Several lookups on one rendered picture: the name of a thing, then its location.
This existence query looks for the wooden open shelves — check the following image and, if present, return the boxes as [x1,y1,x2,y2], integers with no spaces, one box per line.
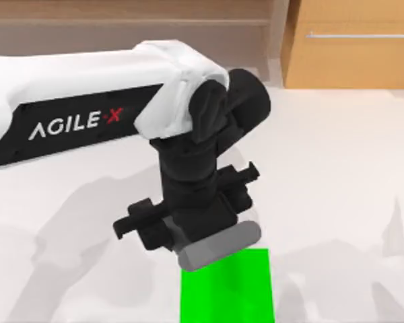
[0,0,290,83]

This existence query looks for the long metal handle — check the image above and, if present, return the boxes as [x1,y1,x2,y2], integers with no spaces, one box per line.
[306,31,404,40]

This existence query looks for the wooden cupboard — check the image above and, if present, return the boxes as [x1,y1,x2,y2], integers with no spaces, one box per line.
[280,0,404,90]

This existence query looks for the wooden cupboard door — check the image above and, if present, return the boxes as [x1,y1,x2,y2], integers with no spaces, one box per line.
[285,0,404,89]

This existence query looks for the flat green square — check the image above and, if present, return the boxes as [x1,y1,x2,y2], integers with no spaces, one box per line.
[179,248,277,323]

